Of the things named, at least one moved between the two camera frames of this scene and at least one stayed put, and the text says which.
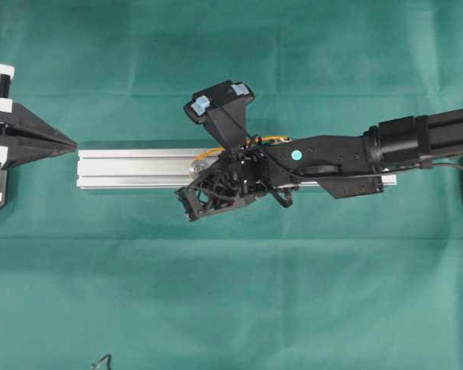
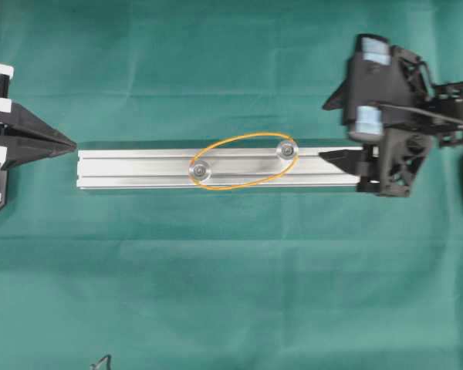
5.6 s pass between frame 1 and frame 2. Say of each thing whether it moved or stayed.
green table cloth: stayed
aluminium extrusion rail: stayed
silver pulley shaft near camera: stayed
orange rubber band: moved
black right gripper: moved
